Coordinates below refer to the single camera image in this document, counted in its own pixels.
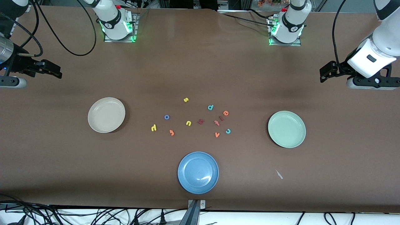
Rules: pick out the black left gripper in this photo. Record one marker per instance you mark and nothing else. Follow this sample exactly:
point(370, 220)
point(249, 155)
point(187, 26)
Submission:
point(341, 68)

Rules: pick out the orange flower bunch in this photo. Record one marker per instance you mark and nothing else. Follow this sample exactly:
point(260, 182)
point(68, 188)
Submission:
point(268, 2)

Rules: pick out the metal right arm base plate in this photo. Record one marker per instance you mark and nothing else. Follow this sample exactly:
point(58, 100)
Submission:
point(120, 40)

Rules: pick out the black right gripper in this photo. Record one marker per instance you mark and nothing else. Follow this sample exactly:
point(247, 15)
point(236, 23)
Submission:
point(20, 64)

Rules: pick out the beige brown plate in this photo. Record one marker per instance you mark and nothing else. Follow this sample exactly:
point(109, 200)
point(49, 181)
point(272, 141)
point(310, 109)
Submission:
point(106, 115)

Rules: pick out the blue plate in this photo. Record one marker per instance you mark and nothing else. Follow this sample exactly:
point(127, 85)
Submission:
point(198, 172)

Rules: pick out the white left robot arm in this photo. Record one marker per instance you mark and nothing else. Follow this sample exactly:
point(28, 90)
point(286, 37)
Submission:
point(381, 37)

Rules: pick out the brown table cover sheet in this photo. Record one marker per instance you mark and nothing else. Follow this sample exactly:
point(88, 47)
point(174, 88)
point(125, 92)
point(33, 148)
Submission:
point(62, 156)

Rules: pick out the grey metal camera bracket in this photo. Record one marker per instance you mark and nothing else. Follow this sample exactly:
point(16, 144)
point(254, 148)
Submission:
point(195, 215)

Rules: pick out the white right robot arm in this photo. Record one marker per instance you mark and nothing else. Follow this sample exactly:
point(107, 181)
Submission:
point(112, 22)

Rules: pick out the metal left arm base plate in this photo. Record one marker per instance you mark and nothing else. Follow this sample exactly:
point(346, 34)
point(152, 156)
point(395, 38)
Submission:
point(286, 44)

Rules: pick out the light green plate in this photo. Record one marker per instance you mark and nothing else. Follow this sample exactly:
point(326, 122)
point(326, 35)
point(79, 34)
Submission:
point(287, 129)

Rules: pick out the small white paper scrap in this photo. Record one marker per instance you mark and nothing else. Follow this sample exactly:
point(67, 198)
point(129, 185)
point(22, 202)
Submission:
point(279, 174)

